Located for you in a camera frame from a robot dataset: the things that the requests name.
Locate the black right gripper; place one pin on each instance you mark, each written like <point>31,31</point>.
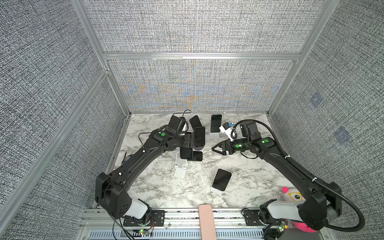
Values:
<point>221,143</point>

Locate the black phone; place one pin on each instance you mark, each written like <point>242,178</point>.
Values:
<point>195,122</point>
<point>216,123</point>
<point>197,156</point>
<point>221,180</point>
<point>186,153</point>
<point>199,137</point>

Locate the white folding phone stand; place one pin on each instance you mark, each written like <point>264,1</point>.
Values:
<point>180,166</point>

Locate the purple round phone stand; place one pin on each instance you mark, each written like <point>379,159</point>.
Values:
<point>198,147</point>

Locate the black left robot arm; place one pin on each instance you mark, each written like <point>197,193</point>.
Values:
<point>111,190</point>

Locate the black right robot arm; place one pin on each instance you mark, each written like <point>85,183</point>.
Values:
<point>322,201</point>

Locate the white back phone stand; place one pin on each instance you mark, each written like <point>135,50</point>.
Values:
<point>214,136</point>

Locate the white front phone stand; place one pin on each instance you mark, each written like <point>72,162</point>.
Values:
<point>216,191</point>

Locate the pink bar front centre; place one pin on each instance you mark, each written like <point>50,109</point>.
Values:
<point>207,224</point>

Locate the pink plush toy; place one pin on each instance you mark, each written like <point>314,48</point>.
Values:
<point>293,195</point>

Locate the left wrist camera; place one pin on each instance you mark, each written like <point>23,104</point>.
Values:
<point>177,123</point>

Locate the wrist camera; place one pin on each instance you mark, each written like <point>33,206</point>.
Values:
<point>177,123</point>
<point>227,128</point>

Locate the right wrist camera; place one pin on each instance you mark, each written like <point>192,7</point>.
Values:
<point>227,128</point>

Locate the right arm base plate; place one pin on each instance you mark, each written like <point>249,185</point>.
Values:
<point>252,217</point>

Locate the aluminium front rail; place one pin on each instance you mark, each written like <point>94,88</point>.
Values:
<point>177,224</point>

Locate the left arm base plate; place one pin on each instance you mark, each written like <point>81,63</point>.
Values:
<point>156,219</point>

